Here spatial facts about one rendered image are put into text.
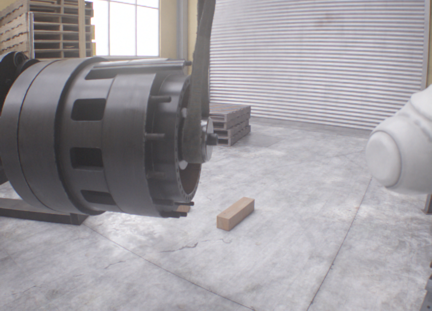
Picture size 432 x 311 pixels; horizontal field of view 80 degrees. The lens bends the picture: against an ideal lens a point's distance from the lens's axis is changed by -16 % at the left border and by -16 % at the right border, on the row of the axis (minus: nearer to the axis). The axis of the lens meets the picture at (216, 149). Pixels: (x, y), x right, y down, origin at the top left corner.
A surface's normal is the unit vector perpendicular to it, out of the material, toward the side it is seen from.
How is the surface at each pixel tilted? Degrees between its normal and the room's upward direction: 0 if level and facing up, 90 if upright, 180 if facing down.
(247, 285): 0
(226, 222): 90
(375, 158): 98
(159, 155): 90
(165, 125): 69
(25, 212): 90
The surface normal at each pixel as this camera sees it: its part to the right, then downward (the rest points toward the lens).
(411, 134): -0.40, -0.40
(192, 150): -0.15, 0.48
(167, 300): 0.00, -0.97
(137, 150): -0.15, 0.15
